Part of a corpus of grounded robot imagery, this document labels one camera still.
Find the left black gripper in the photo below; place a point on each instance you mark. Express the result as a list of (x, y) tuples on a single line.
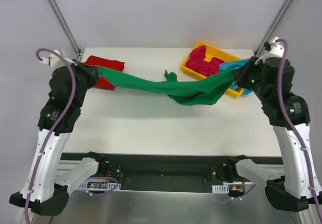
[(88, 71)]

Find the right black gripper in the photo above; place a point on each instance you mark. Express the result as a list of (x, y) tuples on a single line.
[(241, 73)]

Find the green t shirt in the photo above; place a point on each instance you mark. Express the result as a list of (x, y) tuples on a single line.
[(203, 92)]

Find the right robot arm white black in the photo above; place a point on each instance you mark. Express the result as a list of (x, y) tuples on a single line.
[(288, 114)]

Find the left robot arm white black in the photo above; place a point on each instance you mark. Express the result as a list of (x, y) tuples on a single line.
[(44, 193)]

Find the teal t shirt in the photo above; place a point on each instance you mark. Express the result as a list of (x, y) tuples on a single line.
[(231, 65)]

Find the folded red t shirt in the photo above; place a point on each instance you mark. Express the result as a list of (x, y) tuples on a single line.
[(104, 66)]

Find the yellow plastic bin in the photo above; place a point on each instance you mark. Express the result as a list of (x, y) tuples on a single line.
[(211, 53)]

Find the magenta t shirt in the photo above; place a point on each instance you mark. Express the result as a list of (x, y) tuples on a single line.
[(198, 63)]

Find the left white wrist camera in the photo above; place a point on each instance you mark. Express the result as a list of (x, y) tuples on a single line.
[(55, 62)]

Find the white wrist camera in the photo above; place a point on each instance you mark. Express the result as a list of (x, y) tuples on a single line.
[(55, 62), (275, 49)]

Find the left aluminium side rail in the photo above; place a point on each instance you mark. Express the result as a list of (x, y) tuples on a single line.
[(80, 55)]

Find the aluminium side rail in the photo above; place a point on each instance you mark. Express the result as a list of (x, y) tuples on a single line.
[(276, 138), (80, 55)]

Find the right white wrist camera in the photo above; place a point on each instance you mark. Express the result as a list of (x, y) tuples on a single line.
[(275, 49)]

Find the right aluminium side rail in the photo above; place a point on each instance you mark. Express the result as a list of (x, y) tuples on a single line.
[(276, 138)]

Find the front aluminium rail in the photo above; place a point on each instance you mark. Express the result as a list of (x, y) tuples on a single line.
[(65, 168)]

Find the right aluminium frame post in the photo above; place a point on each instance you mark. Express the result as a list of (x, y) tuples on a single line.
[(274, 25)]

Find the aluminium frame post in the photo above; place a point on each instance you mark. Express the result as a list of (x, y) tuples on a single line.
[(274, 25), (64, 26)]

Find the left aluminium frame post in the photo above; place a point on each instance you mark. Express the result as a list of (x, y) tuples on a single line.
[(64, 26)]

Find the left white cable duct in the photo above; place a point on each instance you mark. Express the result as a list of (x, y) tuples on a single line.
[(96, 185)]

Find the white cable duct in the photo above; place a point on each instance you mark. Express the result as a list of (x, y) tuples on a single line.
[(96, 185), (225, 189)]

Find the right white cable duct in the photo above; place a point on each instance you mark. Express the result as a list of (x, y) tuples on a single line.
[(225, 189)]

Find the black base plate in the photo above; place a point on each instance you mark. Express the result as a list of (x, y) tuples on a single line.
[(194, 174)]

